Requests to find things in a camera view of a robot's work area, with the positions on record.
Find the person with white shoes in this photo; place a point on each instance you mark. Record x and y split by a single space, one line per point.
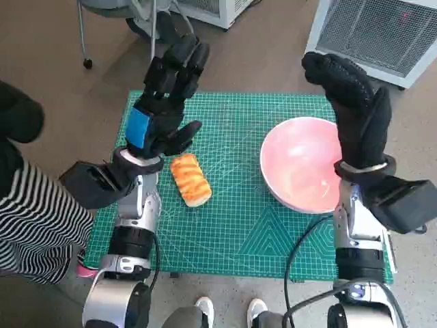
184 316

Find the white glass-front cabinet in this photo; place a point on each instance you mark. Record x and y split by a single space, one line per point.
211 10

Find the long toy bread loaf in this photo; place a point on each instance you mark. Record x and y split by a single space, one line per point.
191 181

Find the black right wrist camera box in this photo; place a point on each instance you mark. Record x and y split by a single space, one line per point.
403 205

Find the metal chair with casters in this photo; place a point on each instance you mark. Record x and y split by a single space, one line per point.
82 34

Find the person in striped clothing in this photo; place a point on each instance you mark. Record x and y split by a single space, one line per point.
30 218

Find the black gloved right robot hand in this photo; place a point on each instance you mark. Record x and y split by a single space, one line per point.
358 119

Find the person on chair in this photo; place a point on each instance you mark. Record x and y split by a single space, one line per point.
143 24

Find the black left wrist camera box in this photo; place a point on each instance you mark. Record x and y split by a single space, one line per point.
92 184

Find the green cutting mat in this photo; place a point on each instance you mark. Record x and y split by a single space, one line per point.
222 239

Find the pink bowl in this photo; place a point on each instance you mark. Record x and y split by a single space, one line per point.
297 160

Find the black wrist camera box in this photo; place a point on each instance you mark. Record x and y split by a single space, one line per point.
92 184
403 205

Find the white unit with mesh grille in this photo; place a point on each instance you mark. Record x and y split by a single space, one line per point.
375 30

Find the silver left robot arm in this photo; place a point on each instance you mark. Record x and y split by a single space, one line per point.
133 239

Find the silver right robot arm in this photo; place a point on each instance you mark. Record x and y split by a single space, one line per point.
362 259

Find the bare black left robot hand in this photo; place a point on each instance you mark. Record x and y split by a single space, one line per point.
170 112

